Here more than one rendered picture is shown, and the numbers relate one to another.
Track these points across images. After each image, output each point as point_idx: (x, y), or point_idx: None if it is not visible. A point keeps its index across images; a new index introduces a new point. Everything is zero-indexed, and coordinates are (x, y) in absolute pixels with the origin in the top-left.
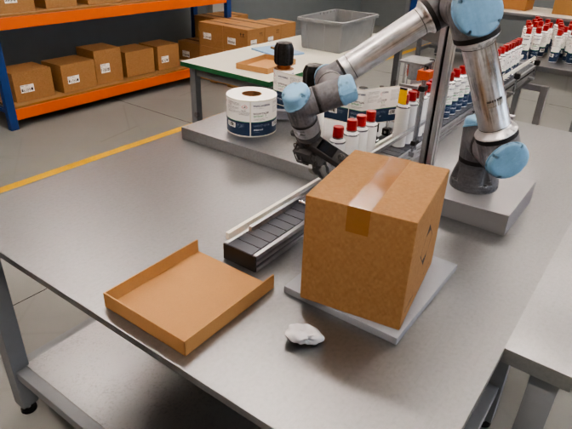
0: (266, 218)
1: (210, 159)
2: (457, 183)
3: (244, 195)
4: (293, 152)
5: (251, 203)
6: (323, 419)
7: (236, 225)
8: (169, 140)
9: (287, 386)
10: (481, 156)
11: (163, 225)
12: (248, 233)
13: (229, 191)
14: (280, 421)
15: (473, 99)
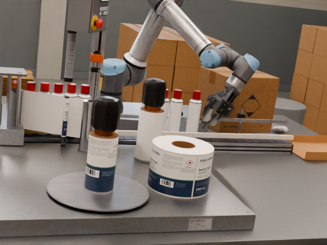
0: (274, 119)
1: (244, 198)
2: (123, 108)
3: (245, 169)
4: (233, 109)
5: (247, 165)
6: (290, 125)
7: (285, 135)
8: (270, 232)
9: (296, 130)
10: (140, 76)
11: (319, 175)
12: (275, 142)
13: (255, 174)
14: (305, 128)
15: (154, 43)
